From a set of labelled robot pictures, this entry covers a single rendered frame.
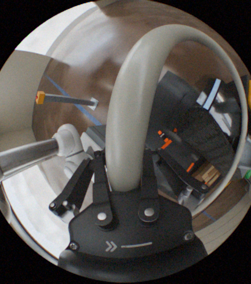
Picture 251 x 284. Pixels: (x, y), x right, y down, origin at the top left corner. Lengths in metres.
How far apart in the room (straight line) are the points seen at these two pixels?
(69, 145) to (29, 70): 5.76
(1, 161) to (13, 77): 5.77
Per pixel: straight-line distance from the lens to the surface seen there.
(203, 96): 0.71
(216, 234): 5.66
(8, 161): 0.49
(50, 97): 1.19
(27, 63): 6.03
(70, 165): 0.57
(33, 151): 0.49
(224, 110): 0.74
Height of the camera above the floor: 1.35
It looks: 67 degrees down
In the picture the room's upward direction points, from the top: 124 degrees counter-clockwise
